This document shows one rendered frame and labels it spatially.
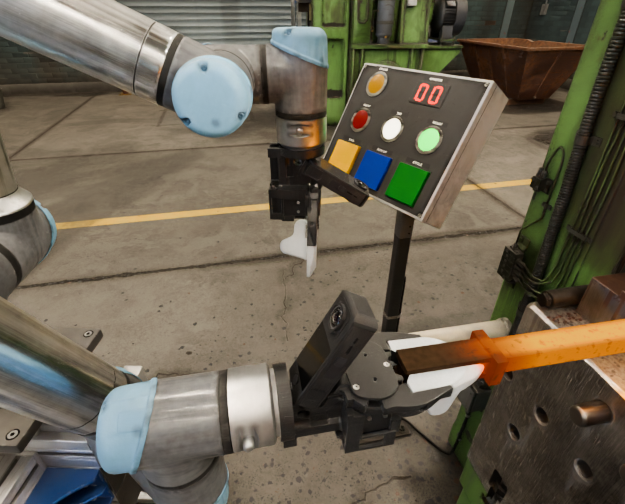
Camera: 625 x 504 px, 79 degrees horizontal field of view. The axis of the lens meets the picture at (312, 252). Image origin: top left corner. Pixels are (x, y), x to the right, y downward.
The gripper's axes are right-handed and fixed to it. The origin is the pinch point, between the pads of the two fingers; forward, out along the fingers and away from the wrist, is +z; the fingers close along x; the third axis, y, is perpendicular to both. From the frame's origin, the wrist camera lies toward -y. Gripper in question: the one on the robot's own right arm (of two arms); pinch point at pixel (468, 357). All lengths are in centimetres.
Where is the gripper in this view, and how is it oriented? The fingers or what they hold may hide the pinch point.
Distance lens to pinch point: 43.8
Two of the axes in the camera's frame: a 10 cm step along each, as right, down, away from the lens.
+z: 9.8, -1.0, 1.7
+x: 1.9, 5.2, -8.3
